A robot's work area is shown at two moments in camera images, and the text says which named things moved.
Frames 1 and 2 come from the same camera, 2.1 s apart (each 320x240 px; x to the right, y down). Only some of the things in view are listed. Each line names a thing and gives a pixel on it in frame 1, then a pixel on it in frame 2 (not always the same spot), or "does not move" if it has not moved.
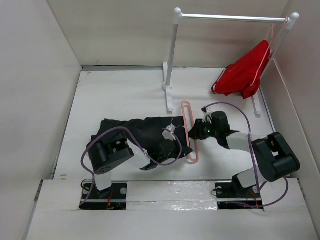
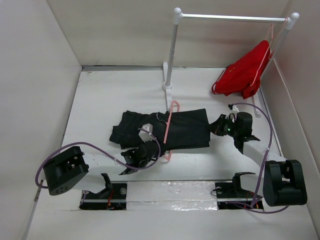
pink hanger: x=183 y=103 to x=167 y=127
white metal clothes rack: x=291 y=19 does not move
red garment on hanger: x=243 y=76 does not move
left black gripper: x=177 y=145 to x=156 y=152
